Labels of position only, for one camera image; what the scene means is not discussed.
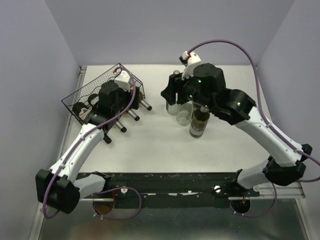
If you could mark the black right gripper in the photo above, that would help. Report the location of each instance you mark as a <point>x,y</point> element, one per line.
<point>168,92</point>

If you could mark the short clear glass bottle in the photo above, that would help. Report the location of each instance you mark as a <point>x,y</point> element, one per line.
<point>184,113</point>

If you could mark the green bottle brown label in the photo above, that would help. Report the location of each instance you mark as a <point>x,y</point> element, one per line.
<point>121,127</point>

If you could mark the green bottle white label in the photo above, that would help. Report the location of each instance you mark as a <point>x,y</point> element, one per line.
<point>80,110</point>

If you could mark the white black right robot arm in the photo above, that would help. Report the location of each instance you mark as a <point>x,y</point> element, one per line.
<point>206,87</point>

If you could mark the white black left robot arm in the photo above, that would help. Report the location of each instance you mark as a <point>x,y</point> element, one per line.
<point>58,187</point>

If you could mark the tall clear glass bottle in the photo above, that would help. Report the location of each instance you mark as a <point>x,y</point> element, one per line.
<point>171,106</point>

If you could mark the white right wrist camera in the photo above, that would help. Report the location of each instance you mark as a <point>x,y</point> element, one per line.
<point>190,61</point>

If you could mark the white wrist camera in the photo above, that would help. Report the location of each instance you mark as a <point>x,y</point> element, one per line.
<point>122,79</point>
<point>190,61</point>

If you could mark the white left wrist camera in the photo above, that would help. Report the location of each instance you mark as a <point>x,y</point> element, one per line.
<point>122,79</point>

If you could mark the black wire wine rack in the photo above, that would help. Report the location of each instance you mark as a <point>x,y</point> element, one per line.
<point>112,98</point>

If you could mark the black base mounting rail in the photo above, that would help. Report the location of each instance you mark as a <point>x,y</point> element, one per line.
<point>169,190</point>

